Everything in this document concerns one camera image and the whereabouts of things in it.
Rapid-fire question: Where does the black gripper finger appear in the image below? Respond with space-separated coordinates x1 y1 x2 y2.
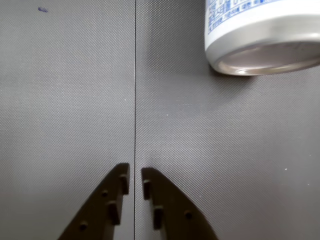
57 163 131 240
140 166 220 240

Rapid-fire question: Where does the white Milkis drink can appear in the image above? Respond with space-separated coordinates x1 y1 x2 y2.
204 0 320 76

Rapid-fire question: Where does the grey textured table mat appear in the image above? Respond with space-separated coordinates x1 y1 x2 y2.
134 0 320 240
0 0 136 240

